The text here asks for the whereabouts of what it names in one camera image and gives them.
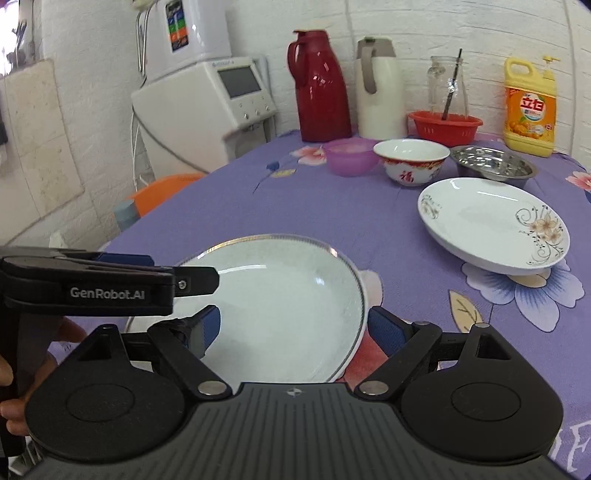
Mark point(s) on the stainless steel bowl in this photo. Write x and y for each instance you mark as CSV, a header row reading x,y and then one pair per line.
x,y
491,164

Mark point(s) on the white wall-mounted water purifier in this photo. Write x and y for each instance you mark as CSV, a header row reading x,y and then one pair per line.
x,y
194,32

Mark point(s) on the dark stick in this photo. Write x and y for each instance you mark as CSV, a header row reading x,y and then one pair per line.
x,y
452,87

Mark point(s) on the purple floral tablecloth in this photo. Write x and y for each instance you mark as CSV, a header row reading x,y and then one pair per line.
x,y
323,207

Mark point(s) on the orange plastic stool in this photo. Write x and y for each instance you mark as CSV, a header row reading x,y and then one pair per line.
x,y
168,189

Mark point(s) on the white water dispenser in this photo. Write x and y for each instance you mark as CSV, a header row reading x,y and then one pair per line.
x,y
184,120

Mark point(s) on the clear glass jar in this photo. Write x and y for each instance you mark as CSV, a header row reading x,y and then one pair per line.
x,y
438,87

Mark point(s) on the gold rimmed white plate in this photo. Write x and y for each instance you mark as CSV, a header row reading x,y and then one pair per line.
x,y
286,295

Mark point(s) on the red thermos jug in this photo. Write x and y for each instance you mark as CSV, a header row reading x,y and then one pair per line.
x,y
323,97

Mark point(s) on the grey-blue container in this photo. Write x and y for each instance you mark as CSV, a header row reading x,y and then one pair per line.
x,y
125,214

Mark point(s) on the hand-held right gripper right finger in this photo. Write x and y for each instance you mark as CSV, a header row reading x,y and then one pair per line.
x,y
384,330

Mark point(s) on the purple plastic bowl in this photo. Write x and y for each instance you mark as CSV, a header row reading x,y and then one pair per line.
x,y
350,159

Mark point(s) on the white thermos jug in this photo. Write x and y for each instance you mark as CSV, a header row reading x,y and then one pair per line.
x,y
381,101

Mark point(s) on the person's left hand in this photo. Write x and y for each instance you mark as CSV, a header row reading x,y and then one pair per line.
x,y
14,415

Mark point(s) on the red plastic basket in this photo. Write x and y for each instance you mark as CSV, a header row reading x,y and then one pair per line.
x,y
445,131

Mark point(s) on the red and white ceramic bowl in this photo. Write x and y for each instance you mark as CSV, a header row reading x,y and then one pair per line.
x,y
411,168

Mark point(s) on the yellow detergent bottle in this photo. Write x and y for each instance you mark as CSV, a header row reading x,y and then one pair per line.
x,y
528,115

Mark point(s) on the white plate with flower print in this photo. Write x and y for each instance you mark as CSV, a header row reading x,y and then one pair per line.
x,y
485,221

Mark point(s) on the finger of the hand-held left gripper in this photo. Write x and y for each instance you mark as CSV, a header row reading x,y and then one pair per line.
x,y
196,280
127,260

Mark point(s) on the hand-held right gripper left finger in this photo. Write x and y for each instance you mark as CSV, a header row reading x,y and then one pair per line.
x,y
208,325

